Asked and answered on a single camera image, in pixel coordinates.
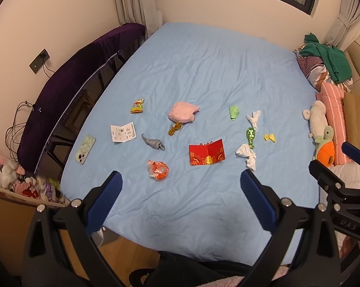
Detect pink striped pillow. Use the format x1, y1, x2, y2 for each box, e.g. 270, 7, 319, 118
316, 82, 351, 165

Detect green orange turtle plush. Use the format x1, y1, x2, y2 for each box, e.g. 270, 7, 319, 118
312, 126, 335, 167

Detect white crumpled tissue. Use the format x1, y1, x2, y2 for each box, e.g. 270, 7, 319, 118
236, 144, 257, 172
246, 110, 261, 132

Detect beige curtain right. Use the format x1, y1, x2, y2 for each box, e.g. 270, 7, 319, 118
324, 0, 360, 51

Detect light blue bed sheet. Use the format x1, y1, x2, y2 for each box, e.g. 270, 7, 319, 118
61, 23, 319, 265

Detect beige curtain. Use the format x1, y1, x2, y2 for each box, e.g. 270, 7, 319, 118
324, 0, 360, 51
115, 0, 163, 38

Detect yellow chips packet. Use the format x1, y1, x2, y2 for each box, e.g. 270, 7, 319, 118
130, 99, 144, 114

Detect pink cloth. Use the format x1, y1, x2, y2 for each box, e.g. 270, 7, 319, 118
168, 101, 199, 124

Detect pink knitted sleeve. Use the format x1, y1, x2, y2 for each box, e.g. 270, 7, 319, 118
198, 266, 288, 287

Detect yellow rubber cord bundle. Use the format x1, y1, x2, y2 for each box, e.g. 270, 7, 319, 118
168, 122, 185, 137

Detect light green crumpled wrapper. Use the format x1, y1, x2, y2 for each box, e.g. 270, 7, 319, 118
229, 105, 240, 121

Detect black power cables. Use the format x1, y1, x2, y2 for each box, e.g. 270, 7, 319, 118
4, 56, 56, 162

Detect white crumpled tissue lower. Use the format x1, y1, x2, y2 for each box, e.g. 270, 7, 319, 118
236, 144, 257, 172

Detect grey knotted cloth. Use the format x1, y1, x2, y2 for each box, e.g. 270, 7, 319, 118
142, 133, 165, 151

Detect striped clothing pile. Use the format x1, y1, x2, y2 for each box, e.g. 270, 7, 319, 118
294, 45, 354, 93

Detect brown cushion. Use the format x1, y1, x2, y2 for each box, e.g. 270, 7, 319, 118
343, 93, 360, 150

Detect red envelope card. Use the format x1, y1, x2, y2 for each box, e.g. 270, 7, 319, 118
189, 139, 225, 166

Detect plush toy storage bin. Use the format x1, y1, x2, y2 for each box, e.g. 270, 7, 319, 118
0, 152, 70, 207

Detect white instruction leaflet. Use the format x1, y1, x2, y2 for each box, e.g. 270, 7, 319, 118
110, 122, 136, 143

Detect green patterned wrapper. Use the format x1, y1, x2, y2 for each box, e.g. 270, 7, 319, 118
246, 127, 256, 150

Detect beige curtain left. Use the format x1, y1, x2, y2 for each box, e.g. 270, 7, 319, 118
115, 0, 163, 38

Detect orange white plastic bag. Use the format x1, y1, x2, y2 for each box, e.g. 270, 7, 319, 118
147, 160, 169, 181

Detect black keyboard stand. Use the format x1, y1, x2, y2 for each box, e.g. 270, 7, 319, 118
35, 37, 143, 173

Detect white crumpled tissue upper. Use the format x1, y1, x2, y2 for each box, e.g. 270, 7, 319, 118
246, 110, 261, 132

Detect white plush toy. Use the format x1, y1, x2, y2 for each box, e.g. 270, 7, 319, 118
302, 100, 328, 139

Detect phone in green case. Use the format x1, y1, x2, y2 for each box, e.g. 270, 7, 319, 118
75, 134, 96, 165

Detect green knitted garment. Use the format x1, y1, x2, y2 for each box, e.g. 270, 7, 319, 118
299, 33, 352, 84

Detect wall power socket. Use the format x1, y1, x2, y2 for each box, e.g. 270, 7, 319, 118
29, 49, 50, 74

